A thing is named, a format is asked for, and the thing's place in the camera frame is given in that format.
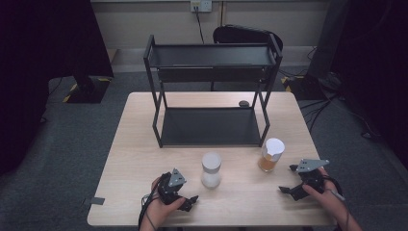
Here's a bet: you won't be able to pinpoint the black socket cable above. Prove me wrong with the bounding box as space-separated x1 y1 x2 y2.
193 6 206 45

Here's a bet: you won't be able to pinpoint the person's left hand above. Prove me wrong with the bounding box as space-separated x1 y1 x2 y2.
140 177 187 231

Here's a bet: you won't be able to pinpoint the black stand base yellow tape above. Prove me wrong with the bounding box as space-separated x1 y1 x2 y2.
62 74 113 105

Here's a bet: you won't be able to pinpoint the frosted white jar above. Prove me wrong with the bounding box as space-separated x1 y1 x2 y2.
200 151 223 190

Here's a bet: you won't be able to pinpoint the grey tape strip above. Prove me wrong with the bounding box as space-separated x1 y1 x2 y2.
83 196 106 207

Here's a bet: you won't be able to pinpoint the black metal shelf rack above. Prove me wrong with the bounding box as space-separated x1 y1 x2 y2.
142 33 284 149

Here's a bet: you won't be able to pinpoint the black chair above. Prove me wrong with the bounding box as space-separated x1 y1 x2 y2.
210 24 285 92

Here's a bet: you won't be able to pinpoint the hand-held gripper cable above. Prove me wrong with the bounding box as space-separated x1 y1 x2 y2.
322 174 352 231
138 191 162 231

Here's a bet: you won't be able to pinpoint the black floor cables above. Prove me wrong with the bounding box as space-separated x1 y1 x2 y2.
297 90 383 140

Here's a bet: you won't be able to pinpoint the person's right hand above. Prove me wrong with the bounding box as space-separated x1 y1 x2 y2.
302 167 346 219

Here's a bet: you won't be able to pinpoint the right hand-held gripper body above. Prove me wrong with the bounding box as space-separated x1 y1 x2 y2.
295 158 331 194

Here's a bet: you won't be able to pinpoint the grey stand with black base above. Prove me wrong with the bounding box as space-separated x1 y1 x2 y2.
281 0 351 101

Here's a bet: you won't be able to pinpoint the white wall socket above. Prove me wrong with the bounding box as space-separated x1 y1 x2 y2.
190 0 214 13

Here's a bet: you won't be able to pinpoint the left hand-held gripper cable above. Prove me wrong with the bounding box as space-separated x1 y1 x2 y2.
138 191 162 231

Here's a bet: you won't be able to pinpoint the dark curtain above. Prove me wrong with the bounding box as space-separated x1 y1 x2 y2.
0 0 115 176
330 0 408 169

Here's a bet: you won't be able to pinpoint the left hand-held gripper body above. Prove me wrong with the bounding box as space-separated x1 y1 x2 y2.
156 167 188 206

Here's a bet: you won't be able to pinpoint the right hand-held gripper cable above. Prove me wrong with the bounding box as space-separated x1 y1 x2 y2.
322 174 352 231

